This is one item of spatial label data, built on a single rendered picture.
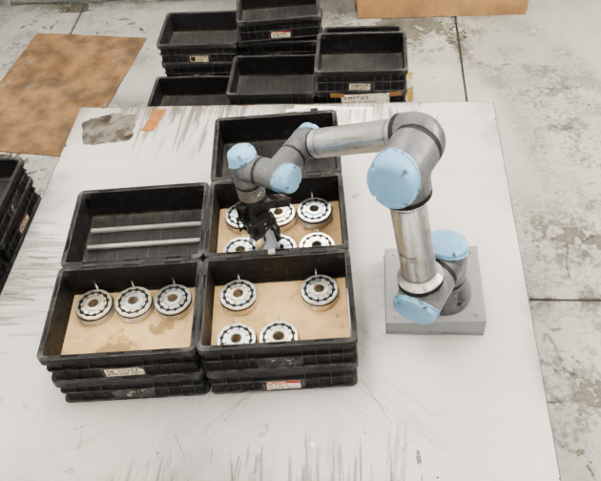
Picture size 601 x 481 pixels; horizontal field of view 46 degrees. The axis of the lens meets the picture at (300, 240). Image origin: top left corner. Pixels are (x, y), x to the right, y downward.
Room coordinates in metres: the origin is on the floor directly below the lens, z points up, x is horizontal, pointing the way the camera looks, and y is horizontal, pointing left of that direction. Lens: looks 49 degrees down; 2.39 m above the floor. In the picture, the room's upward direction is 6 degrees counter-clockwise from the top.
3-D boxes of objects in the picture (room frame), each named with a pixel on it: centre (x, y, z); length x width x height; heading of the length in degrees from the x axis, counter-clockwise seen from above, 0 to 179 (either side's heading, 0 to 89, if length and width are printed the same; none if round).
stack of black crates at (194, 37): (3.16, 0.38, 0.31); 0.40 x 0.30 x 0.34; 82
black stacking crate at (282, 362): (1.11, 0.08, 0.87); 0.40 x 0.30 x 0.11; 87
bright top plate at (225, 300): (1.18, 0.18, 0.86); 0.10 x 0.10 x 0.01
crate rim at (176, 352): (1.13, 0.48, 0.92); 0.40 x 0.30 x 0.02; 87
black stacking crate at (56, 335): (1.13, 0.48, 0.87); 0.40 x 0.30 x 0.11; 87
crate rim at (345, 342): (1.11, 0.08, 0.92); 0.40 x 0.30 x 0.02; 87
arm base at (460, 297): (1.18, -0.38, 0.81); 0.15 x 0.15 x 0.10
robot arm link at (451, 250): (1.17, -0.37, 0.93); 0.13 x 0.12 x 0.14; 144
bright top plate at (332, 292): (1.17, -0.04, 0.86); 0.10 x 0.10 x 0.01
